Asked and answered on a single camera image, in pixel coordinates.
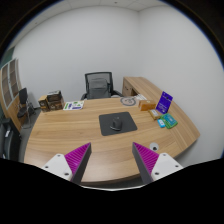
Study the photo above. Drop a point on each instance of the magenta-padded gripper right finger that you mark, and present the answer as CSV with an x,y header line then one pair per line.
x,y
146,158

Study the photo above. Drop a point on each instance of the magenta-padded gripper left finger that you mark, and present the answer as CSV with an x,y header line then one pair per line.
x,y
78,158

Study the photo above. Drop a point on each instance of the black computer mouse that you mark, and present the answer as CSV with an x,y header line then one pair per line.
x,y
116,124

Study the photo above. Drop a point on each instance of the dark grey mouse pad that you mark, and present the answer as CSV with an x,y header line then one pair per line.
x,y
128,125

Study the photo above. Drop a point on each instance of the blue package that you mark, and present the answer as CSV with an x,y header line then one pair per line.
x,y
161,123

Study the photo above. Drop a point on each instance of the green package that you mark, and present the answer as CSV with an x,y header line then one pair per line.
x,y
170,120

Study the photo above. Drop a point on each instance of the small yellow box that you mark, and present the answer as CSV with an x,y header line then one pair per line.
x,y
155,114

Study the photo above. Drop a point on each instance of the orange cardboard box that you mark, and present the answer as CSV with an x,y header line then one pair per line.
x,y
147,105

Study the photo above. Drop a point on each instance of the large brown cardboard box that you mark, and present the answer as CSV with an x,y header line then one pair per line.
x,y
56,105

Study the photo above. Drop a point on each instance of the purple card package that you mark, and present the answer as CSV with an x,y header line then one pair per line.
x,y
164,102

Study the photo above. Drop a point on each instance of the open black cardboard box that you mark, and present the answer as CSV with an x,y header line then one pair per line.
x,y
54,95

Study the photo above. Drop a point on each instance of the wooden side desk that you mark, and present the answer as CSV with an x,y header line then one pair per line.
x,y
138,85

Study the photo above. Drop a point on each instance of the grey backpack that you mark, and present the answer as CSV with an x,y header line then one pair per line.
x,y
98,87

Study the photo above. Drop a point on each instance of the black metal-legged chair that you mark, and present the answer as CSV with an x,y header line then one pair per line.
x,y
22,96

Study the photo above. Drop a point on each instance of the black mesh office chair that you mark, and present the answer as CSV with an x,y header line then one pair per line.
x,y
98,74

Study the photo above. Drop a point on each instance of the wooden shelf unit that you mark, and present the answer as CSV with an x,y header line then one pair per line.
x,y
10,96

